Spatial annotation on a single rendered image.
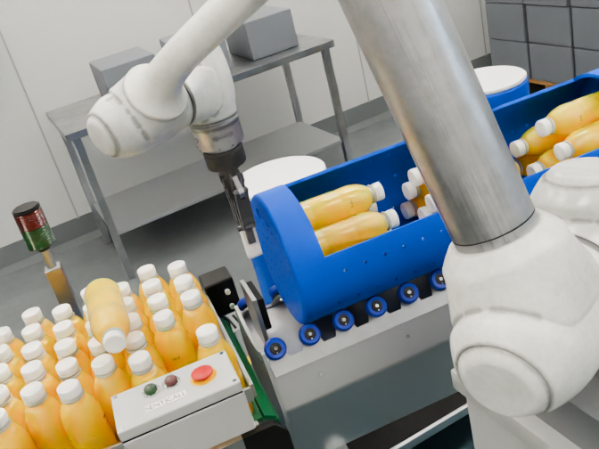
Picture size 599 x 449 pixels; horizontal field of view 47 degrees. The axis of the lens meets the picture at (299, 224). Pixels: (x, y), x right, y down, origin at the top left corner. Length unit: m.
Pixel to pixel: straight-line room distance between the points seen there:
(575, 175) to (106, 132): 0.67
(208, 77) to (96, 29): 3.43
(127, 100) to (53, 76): 3.50
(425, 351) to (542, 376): 0.75
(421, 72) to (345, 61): 4.54
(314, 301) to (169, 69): 0.54
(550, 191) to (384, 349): 0.64
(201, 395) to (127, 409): 0.12
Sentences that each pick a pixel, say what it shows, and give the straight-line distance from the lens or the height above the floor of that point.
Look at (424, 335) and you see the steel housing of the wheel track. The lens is 1.50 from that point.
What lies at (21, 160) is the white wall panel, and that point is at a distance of 4.67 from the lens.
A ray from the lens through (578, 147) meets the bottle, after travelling 1.63.
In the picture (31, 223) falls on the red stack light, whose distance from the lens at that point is 1.67.
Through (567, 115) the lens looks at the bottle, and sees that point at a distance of 1.66.
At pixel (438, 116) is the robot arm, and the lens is 0.75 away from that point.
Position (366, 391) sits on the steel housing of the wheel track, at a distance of 1.52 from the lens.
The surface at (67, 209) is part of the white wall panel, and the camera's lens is 4.79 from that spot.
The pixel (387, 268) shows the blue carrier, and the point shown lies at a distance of 1.37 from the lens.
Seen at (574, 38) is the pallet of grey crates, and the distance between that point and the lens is 4.90.
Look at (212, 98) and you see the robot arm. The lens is 1.21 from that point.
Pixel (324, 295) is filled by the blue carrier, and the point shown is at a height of 1.06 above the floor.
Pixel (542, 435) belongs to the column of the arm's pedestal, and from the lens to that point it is 1.09.
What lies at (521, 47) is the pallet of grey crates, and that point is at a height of 0.37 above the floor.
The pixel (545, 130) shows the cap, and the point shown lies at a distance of 1.64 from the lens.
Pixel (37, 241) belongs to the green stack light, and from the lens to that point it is 1.69.
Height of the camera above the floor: 1.77
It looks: 26 degrees down
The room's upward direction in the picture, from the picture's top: 15 degrees counter-clockwise
